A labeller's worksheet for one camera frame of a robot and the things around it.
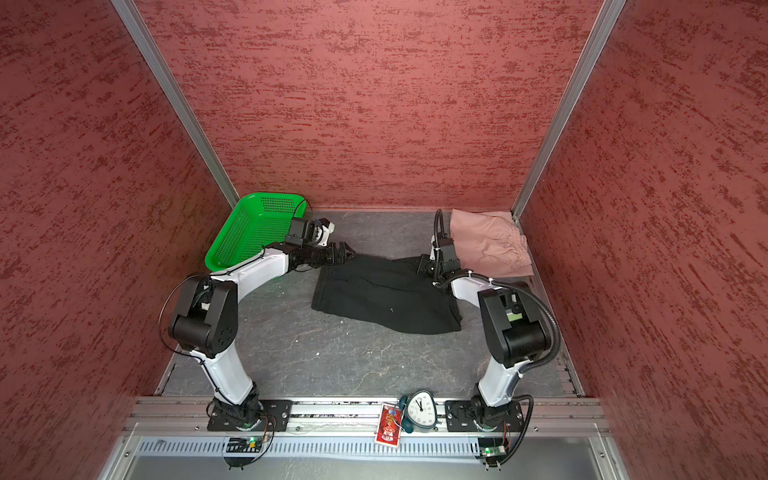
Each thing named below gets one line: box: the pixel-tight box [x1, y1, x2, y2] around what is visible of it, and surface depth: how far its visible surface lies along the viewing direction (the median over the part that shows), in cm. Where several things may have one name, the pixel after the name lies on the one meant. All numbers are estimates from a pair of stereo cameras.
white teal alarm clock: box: [399, 389, 439, 433], surface depth 73 cm
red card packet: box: [375, 403, 403, 448], surface depth 72 cm
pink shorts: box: [450, 209, 535, 279], surface depth 109 cm
